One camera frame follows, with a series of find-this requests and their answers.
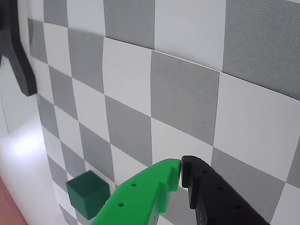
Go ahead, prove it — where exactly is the dark green dice cube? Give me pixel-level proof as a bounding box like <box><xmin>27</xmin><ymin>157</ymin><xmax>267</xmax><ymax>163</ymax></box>
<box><xmin>66</xmin><ymin>170</ymin><xmax>111</xmax><ymax>221</ymax></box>

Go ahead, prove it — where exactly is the beige round plate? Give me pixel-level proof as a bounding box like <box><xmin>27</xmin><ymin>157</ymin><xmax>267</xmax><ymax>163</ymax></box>
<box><xmin>0</xmin><ymin>174</ymin><xmax>28</xmax><ymax>225</ymax></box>

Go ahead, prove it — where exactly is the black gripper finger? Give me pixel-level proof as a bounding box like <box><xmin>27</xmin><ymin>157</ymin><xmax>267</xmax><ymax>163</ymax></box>
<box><xmin>180</xmin><ymin>155</ymin><xmax>271</xmax><ymax>225</ymax></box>

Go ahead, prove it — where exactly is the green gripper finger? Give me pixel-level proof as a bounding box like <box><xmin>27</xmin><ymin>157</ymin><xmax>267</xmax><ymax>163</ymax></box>
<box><xmin>90</xmin><ymin>158</ymin><xmax>182</xmax><ymax>225</ymax></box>

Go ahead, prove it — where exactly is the grey white checkerboard mat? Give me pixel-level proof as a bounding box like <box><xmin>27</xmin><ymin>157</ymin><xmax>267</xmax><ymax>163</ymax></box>
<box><xmin>27</xmin><ymin>0</ymin><xmax>300</xmax><ymax>225</ymax></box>

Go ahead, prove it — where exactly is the dark grey angular bracket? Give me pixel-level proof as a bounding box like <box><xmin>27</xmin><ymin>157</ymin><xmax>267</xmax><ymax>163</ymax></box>
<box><xmin>0</xmin><ymin>0</ymin><xmax>38</xmax><ymax>97</ymax></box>

